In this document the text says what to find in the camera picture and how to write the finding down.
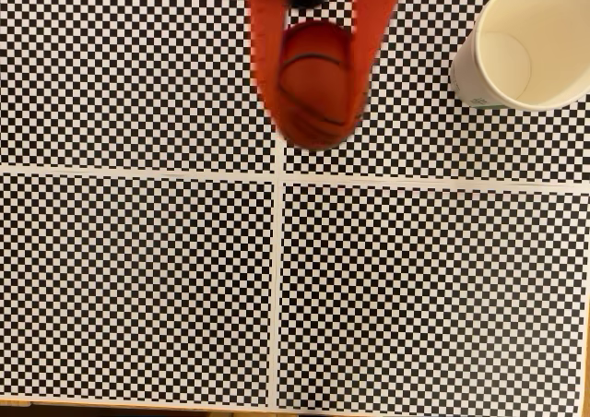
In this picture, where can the small orange basketball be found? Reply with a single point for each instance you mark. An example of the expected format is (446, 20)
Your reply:
(315, 89)

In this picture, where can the white paper cup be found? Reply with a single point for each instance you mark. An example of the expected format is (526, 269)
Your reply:
(507, 2)

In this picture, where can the black white checkerboard paper sheet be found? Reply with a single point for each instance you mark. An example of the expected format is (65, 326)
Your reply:
(138, 288)
(428, 297)
(115, 66)
(415, 126)

